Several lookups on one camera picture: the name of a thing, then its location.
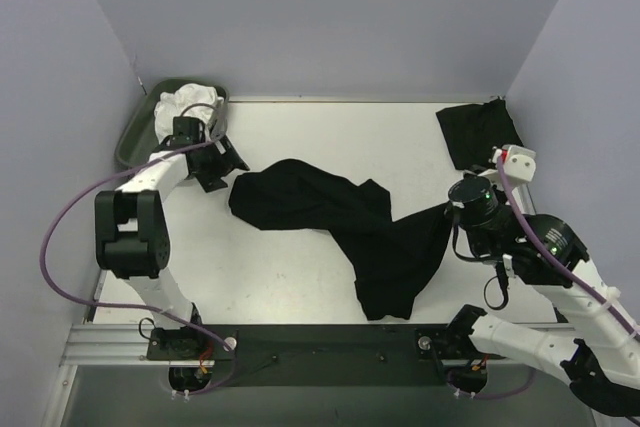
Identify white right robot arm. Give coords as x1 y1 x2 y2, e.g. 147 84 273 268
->
446 176 639 418

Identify grey plastic tray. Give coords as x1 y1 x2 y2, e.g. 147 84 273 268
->
114 77 229 169

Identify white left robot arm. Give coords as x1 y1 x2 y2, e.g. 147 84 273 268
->
94 116 249 359

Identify crumpled white t shirt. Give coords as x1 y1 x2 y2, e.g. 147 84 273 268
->
154 83 228 141

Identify black t shirt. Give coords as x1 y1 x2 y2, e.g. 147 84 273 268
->
436 98 523 171
228 159 452 321

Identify aluminium front rail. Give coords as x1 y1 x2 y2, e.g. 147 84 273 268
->
59 321 581 367

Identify folded black t shirt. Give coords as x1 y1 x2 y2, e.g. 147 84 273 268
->
436 98 523 171

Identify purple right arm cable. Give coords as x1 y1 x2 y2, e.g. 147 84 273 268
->
447 154 640 401

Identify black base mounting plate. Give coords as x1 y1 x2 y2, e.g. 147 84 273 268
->
146 324 486 391

